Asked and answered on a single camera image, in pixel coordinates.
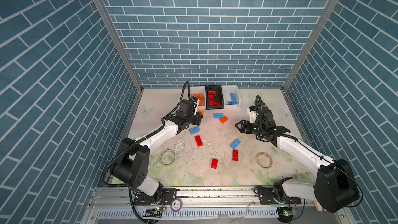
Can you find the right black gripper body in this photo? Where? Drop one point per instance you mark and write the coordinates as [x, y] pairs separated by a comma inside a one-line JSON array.
[[253, 128]]

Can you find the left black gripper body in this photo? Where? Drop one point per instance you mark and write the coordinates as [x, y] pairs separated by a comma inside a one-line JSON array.
[[194, 119]]

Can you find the orange long lego chassis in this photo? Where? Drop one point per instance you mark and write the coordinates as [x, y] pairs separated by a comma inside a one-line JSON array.
[[200, 97]]

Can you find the red tall lego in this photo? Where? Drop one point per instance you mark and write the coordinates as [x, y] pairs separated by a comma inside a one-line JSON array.
[[198, 140]]

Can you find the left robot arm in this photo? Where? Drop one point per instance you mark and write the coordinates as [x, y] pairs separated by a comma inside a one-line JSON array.
[[129, 168]]

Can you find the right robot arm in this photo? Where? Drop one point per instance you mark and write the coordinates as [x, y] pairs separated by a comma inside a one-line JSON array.
[[334, 187]]

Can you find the left white bin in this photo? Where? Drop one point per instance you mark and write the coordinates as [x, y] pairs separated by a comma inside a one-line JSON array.
[[199, 89]]

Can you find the white bin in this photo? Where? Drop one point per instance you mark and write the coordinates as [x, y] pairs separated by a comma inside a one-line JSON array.
[[226, 90], [199, 89]]

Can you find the black middle bin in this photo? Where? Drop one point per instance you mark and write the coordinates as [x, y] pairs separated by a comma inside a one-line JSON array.
[[219, 92]]

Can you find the right white bin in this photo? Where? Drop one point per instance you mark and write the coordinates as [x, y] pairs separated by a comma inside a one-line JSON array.
[[226, 90]]

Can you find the purple tape roll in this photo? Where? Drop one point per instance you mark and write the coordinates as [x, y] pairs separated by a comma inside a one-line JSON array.
[[176, 205]]

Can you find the white pink device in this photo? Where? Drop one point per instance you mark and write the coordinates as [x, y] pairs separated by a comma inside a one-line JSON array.
[[318, 207]]

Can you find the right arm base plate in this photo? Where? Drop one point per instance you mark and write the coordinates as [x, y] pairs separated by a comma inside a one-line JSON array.
[[269, 195]]

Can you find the metal front rail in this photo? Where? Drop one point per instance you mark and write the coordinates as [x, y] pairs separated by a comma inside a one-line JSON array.
[[230, 204]]

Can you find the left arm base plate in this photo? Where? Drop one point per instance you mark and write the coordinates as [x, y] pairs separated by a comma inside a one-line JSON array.
[[163, 196]]

